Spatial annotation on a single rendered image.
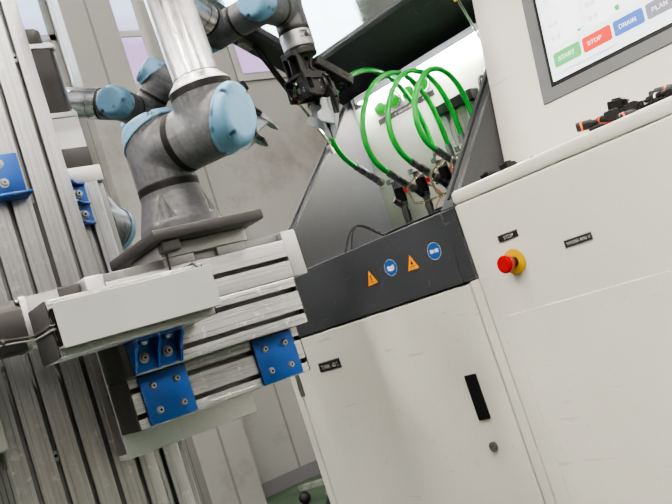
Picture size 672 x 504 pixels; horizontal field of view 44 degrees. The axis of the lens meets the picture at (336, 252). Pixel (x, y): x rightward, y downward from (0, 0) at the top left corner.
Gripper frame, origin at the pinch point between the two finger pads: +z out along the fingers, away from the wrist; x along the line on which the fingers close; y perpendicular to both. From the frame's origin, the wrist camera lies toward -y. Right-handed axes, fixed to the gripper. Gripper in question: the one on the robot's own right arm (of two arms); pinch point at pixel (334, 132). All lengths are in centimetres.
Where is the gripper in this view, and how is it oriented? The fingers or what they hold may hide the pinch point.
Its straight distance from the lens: 195.1
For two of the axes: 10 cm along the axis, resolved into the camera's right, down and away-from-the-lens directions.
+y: -7.0, 1.7, -6.9
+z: 3.1, 9.5, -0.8
